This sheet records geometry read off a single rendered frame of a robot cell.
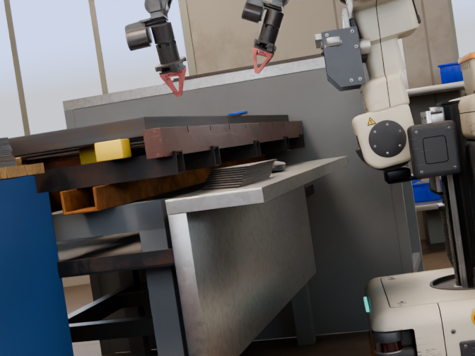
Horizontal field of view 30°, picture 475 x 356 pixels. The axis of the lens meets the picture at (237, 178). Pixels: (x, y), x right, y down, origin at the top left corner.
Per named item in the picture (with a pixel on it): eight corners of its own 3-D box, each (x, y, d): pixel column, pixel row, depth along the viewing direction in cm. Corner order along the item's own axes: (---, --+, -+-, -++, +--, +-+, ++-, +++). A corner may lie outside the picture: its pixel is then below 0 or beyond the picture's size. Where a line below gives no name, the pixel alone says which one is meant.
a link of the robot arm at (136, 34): (158, -5, 236) (164, 1, 244) (116, 5, 237) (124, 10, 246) (168, 39, 236) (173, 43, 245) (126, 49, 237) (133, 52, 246)
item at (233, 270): (193, 386, 178) (167, 215, 177) (305, 273, 304) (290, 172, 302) (212, 385, 177) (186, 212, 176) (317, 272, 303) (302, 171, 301)
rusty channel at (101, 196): (63, 215, 185) (59, 191, 184) (249, 167, 345) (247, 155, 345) (98, 210, 183) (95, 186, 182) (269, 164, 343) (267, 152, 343)
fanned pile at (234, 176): (184, 195, 186) (182, 176, 186) (232, 181, 224) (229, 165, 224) (240, 187, 183) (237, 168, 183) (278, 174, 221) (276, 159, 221)
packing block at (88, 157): (80, 164, 199) (78, 147, 198) (90, 163, 203) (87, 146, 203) (105, 161, 197) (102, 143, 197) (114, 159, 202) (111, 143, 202)
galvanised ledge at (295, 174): (167, 215, 177) (165, 200, 177) (290, 172, 302) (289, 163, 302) (264, 202, 172) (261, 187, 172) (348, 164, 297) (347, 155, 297)
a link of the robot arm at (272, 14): (284, 9, 277) (285, 12, 283) (264, 3, 278) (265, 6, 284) (278, 30, 278) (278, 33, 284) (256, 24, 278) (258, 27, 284)
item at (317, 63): (63, 111, 361) (62, 101, 360) (119, 111, 419) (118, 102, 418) (383, 57, 327) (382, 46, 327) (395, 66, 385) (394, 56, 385)
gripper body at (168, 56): (155, 74, 239) (148, 47, 237) (165, 66, 249) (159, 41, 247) (178, 69, 238) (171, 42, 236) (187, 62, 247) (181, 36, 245)
